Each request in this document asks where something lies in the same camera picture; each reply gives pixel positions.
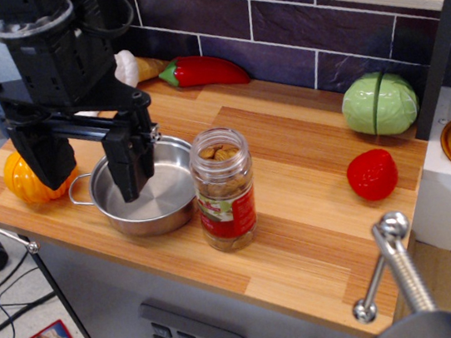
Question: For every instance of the tan toy croissant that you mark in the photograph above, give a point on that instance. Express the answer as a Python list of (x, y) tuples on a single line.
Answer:
[(149, 67)]

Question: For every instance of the green toy cabbage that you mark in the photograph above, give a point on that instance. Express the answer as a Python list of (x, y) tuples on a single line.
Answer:
[(380, 103)]

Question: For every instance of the metal clamp screw right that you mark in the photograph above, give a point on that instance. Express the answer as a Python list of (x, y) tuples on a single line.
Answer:
[(426, 319)]

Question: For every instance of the white toy garlic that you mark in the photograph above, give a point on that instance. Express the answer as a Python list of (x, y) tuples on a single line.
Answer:
[(126, 70)]

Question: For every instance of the small stainless steel pot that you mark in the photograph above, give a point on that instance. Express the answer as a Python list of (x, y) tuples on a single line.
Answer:
[(165, 203)]

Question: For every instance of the clear plastic almond jar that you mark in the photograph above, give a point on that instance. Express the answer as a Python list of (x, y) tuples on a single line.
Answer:
[(221, 168)]

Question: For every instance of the red toy chili pepper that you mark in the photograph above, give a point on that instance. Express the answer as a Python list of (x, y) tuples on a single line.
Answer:
[(200, 70)]

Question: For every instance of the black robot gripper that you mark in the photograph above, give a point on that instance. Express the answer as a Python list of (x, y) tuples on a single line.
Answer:
[(68, 89)]

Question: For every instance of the orange toy pumpkin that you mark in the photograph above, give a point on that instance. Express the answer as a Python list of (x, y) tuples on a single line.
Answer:
[(23, 182)]

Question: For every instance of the red toy strawberry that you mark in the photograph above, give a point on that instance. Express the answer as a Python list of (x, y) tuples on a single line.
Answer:
[(373, 175)]

